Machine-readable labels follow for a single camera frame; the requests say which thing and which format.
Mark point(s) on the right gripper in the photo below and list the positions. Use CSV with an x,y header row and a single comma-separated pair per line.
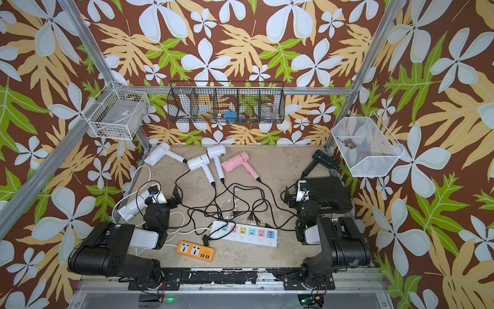
x,y
291,197

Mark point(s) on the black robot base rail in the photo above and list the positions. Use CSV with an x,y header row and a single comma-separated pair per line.
x,y
247,278

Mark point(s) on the black plug pair right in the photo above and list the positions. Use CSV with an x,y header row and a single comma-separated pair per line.
x,y
253,217

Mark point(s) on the metal clip in basket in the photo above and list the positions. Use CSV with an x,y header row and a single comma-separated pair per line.
x,y
349,143

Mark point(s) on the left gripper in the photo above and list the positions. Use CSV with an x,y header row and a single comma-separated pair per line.
x,y
170,199

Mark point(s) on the white hair dryer far left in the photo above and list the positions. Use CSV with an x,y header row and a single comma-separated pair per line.
x,y
160,151

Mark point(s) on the orange power strip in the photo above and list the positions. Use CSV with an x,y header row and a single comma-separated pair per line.
x,y
196,251

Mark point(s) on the black plastic tool case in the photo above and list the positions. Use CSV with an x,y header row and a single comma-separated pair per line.
x,y
330,194

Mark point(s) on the white hair dryer near left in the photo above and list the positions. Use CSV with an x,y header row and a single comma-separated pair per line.
x,y
136,203

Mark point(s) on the pink hair dryer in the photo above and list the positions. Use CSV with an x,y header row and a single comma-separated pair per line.
x,y
240,160

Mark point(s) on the black plug on orange strip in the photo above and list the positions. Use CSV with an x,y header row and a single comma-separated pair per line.
x,y
206,240

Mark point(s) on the blue object in basket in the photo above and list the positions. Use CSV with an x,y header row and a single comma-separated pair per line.
x,y
230,117

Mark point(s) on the white multicolour power strip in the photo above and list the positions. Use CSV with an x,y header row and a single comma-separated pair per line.
x,y
248,234

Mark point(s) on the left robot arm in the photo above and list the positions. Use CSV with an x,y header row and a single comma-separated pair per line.
x,y
105,251

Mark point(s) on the white hair dryer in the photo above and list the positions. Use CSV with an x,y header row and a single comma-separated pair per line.
x,y
202,162
136,203
214,153
160,151

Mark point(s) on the black wire basket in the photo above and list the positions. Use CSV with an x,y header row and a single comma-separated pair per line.
x,y
253,102

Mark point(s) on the black plug pair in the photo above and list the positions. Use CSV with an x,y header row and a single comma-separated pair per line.
x,y
237,213
253,217

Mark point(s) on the white wire basket left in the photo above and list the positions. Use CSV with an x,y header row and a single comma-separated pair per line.
x,y
116,112

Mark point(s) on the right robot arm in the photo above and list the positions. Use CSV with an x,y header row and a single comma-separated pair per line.
x,y
322,220

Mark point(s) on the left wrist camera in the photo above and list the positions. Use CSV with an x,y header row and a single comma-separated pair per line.
x,y
156,194

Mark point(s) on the black plug pair left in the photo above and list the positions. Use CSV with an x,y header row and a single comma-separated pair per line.
x,y
237,213

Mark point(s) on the black hair dryer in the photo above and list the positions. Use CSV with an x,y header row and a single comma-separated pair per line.
x,y
322,158

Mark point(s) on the white mesh basket right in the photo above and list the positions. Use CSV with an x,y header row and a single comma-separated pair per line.
x,y
377,149

